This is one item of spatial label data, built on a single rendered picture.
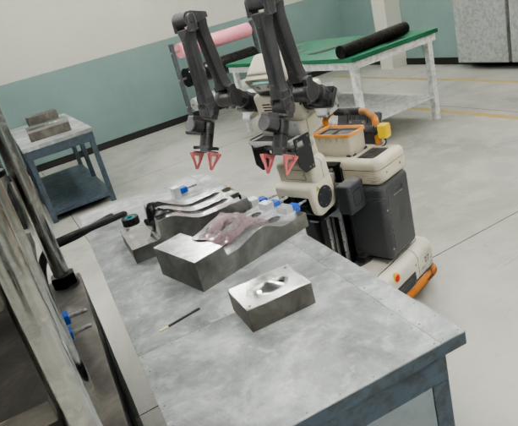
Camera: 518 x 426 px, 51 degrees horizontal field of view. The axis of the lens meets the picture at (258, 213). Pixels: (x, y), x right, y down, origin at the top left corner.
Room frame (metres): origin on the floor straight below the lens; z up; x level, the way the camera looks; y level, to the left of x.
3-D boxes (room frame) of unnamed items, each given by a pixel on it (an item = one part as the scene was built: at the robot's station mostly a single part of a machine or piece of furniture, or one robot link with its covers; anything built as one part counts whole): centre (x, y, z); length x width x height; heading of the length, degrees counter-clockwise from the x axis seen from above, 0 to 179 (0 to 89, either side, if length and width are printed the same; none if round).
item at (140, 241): (2.12, 0.31, 0.87); 0.50 x 0.26 x 0.14; 109
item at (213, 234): (1.81, 0.11, 0.90); 0.26 x 0.18 x 0.08; 126
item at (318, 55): (6.17, -1.09, 0.51); 2.40 x 1.13 x 1.02; 26
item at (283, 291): (1.36, 0.03, 0.84); 0.20 x 0.15 x 0.07; 109
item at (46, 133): (6.27, 2.08, 0.46); 1.90 x 0.70 x 0.92; 22
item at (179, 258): (1.80, 0.11, 0.86); 0.50 x 0.26 x 0.11; 126
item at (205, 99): (2.36, 0.09, 1.40); 0.11 x 0.06 x 0.43; 42
